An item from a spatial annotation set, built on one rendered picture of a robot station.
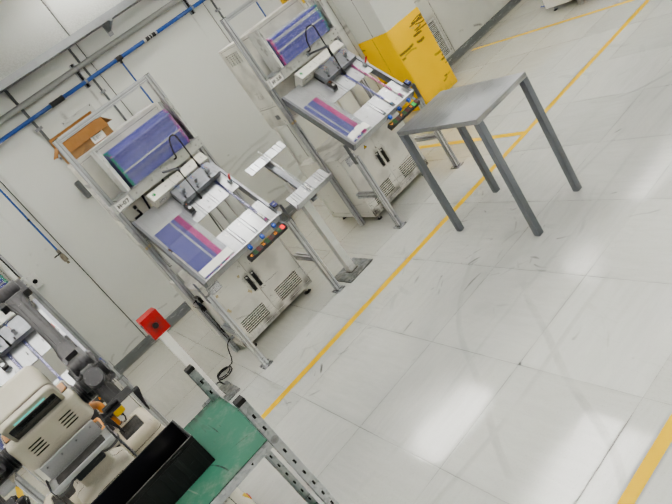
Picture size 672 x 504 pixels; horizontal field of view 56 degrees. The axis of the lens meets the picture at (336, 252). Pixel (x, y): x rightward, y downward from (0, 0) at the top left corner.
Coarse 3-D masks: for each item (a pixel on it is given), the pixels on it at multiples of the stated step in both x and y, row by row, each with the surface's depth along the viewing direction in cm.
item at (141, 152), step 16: (160, 112) 419; (144, 128) 411; (160, 128) 416; (176, 128) 422; (128, 144) 406; (144, 144) 412; (160, 144) 417; (176, 144) 423; (112, 160) 401; (128, 160) 406; (144, 160) 412; (160, 160) 417; (128, 176) 407; (144, 176) 412
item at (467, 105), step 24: (456, 96) 374; (480, 96) 350; (504, 96) 334; (528, 96) 346; (432, 120) 364; (456, 120) 341; (480, 120) 327; (408, 144) 386; (552, 144) 358; (480, 168) 421; (504, 168) 338; (456, 216) 409; (528, 216) 350
